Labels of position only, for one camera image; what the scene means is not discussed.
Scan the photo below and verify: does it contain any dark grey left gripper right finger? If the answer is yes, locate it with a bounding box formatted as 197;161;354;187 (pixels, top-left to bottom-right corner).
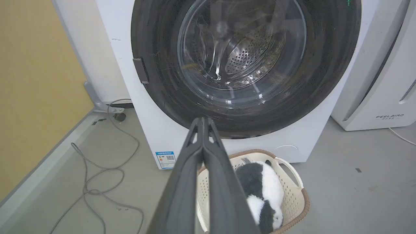
203;118;261;234

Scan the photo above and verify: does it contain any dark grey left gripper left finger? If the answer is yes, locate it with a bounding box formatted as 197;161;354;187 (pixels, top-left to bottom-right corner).
147;117;204;234

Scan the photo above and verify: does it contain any white washing machine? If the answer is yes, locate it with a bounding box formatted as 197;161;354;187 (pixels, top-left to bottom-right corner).
95;0;381;170

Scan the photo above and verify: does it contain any round black washing machine door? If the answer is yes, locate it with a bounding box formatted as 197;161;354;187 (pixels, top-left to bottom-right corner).
131;0;362;139

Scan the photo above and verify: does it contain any blue energy label sticker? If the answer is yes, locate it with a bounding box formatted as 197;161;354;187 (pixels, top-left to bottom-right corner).
155;151;176;170

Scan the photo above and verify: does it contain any black and white plush toy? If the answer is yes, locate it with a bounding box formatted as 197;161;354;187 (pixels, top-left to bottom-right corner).
235;160;284;234

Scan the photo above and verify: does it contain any cream plastic laundry basket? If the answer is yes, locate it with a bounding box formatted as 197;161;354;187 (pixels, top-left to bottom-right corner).
196;149;310;234

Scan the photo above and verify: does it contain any grey metal partition foot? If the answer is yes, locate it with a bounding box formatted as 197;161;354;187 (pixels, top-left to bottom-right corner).
84;81;125;114

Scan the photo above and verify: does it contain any white air purifier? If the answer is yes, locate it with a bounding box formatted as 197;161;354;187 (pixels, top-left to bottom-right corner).
331;0;416;131

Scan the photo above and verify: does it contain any grey power cable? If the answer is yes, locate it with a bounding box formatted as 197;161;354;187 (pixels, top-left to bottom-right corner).
49;98;144;234

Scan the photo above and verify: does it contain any white thin cable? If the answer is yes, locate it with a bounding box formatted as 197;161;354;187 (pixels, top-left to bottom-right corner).
388;127;416;146

